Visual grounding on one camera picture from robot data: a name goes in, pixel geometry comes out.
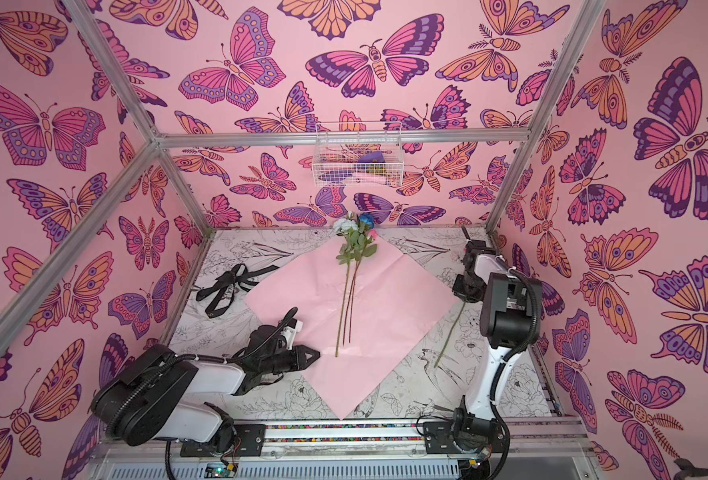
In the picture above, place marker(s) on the pink purple wrapping paper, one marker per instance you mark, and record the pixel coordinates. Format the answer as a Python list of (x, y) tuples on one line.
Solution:
[(364, 319)]

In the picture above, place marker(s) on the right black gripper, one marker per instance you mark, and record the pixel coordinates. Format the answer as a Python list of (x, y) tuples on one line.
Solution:
[(468, 287)]

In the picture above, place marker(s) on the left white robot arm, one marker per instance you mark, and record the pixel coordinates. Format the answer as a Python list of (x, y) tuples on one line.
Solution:
[(155, 397)]

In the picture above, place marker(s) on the black ribbon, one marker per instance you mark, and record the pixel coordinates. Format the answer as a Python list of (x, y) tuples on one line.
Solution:
[(223, 292)]

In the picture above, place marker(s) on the white wire basket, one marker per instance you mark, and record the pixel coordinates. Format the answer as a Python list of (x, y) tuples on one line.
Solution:
[(368, 153)]

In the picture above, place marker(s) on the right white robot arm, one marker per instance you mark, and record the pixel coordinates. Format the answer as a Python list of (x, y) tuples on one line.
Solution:
[(510, 320)]

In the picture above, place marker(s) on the blue fake flower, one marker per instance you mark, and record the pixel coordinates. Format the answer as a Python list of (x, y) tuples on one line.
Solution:
[(365, 247)]

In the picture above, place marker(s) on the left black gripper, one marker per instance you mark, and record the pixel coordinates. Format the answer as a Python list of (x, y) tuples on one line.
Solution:
[(299, 359)]

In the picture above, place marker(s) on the small magenta fake flower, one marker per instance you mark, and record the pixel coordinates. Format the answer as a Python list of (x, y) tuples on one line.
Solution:
[(358, 283)]

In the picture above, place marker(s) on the pink fake rose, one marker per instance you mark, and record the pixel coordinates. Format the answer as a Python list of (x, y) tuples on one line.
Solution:
[(448, 337)]

